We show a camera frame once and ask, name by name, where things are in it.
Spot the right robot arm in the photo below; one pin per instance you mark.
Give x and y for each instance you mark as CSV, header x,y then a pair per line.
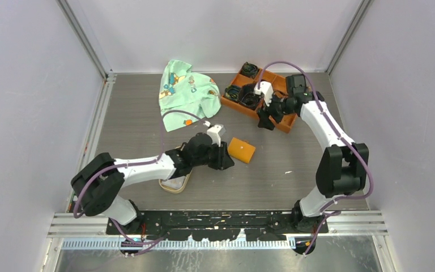
x,y
342,169

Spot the orange leather card holder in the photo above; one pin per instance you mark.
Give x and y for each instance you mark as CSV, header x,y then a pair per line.
x,y
241,150

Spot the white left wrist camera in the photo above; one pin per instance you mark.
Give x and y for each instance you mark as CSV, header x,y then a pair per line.
x,y
215,132

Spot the aluminium front rail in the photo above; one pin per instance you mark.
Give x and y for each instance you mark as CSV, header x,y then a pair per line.
x,y
90,234

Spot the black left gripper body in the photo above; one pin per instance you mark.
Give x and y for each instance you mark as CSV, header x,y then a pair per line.
x,y
213,157

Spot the blue yellow rolled tie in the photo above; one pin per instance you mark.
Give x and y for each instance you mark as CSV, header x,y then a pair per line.
x,y
233,93

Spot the beige oval card tray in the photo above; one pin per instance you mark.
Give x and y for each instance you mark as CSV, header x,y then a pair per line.
x,y
178,181

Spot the orange compartment organizer tray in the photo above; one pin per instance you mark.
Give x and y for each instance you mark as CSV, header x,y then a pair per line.
x,y
291,86

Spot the light green printed shirt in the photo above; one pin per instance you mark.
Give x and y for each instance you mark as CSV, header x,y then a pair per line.
x,y
185,96

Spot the dark green rolled tie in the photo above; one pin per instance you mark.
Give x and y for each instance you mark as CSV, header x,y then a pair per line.
x,y
249,70

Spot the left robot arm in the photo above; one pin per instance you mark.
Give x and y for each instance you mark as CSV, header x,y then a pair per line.
x,y
98,184

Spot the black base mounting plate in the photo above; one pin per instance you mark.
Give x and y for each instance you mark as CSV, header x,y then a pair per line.
x,y
214,225

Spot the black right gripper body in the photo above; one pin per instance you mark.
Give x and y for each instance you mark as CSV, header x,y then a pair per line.
x,y
277,108

